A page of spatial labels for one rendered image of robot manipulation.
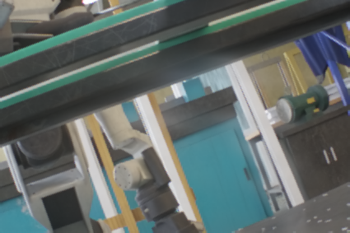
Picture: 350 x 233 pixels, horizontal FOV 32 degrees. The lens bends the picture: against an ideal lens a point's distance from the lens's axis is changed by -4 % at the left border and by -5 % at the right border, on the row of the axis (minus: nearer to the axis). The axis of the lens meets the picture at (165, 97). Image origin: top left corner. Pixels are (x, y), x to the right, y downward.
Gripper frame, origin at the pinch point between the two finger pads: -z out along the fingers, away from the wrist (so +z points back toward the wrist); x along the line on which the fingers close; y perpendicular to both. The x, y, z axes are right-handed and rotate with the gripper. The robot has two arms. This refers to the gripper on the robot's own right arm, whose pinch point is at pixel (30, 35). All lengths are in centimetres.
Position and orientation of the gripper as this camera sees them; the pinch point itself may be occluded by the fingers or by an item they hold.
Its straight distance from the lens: 90.5
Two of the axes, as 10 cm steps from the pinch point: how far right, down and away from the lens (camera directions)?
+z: -9.4, 0.7, -3.2
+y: -1.4, 8.0, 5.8
